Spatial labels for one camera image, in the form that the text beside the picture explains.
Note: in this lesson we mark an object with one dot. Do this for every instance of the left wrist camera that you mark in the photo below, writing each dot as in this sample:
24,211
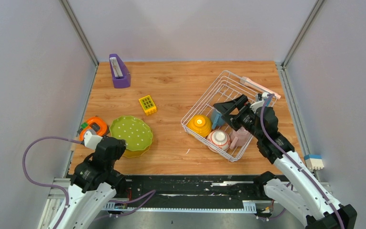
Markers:
91,139

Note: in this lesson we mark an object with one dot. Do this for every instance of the white red patterned bowl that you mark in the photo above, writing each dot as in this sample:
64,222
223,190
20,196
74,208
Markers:
220,139

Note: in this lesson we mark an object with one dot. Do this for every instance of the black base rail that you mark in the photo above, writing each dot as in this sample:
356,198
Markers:
192,194

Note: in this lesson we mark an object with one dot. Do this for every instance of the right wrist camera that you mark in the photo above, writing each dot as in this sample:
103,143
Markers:
262,99

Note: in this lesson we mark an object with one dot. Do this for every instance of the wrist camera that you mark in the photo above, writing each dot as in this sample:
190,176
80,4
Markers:
262,99
91,139

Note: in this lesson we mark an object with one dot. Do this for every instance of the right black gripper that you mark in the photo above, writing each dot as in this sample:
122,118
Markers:
228,107

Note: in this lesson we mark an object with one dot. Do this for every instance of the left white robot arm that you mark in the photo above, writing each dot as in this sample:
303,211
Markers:
93,183

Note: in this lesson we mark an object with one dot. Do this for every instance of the pink white rack handle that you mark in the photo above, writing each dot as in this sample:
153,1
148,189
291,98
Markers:
250,83

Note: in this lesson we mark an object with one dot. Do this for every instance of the pink ceramic mug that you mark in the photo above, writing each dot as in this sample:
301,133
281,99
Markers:
239,137

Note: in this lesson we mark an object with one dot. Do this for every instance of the yellow ribbed bowl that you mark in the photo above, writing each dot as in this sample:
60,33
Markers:
200,124

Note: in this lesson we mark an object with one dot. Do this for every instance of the white wire dish rack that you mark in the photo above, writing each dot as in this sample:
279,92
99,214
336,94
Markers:
225,88

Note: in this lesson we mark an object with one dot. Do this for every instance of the yellow polka dot plate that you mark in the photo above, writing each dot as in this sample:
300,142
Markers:
131,154

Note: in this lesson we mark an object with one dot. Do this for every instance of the blue ceramic mug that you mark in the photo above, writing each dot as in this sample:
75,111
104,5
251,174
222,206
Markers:
216,119

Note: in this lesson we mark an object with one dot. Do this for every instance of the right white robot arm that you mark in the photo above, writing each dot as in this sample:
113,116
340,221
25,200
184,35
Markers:
311,203

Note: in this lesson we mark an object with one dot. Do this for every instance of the purple metronome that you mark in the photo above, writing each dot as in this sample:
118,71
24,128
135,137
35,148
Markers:
121,77

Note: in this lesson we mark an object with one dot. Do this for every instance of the orange tape measure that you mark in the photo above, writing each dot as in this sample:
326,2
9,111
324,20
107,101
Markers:
98,125

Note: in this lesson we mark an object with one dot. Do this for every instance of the yellow toy block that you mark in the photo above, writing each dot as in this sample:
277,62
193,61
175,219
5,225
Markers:
148,105

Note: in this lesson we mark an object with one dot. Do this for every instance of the green polka dot plate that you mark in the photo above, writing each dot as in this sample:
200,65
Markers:
134,131

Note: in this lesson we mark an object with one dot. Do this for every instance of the white blue toy block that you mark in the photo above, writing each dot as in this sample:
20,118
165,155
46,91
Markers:
314,162

